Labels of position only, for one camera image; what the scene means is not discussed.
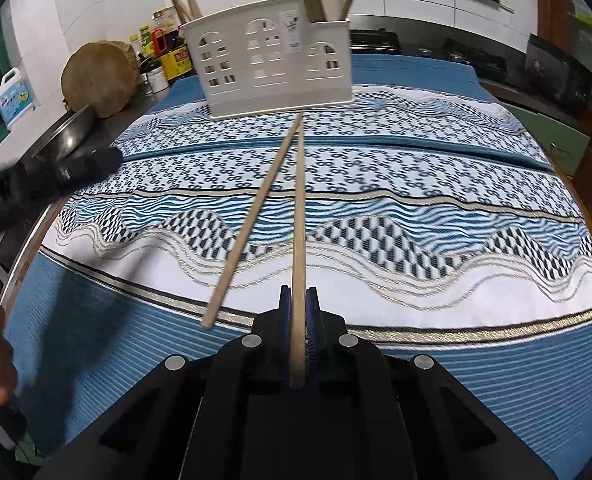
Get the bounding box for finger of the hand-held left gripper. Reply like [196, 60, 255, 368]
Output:
[50, 146, 125, 196]

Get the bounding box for white detergent jug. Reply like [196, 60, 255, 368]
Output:
[0, 67, 35, 128]

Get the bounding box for metal colander bowl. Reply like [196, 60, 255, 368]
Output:
[30, 105, 96, 161]

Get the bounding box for yellow tin can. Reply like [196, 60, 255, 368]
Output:
[161, 45, 193, 81]

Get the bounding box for black countertop appliance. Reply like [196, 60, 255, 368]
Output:
[525, 34, 592, 116]

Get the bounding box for blue patterned woven mat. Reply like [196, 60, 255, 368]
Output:
[118, 55, 552, 168]
[3, 145, 592, 480]

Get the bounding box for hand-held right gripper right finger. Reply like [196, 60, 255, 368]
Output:
[306, 286, 552, 480]

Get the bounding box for white jar with black lid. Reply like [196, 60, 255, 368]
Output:
[146, 67, 169, 93]

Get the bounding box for cluster of condiment bottles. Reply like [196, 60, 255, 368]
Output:
[128, 7, 194, 86]

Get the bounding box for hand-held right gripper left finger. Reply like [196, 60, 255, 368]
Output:
[33, 285, 293, 480]

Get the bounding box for green cabinet drawer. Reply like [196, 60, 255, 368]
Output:
[478, 80, 592, 176]

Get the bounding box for cream plastic chopstick holder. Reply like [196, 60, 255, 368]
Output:
[182, 0, 354, 120]

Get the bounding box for round wooden cutting board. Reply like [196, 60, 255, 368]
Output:
[60, 41, 141, 118]

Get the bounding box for black gas stove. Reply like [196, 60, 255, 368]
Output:
[348, 29, 507, 78]

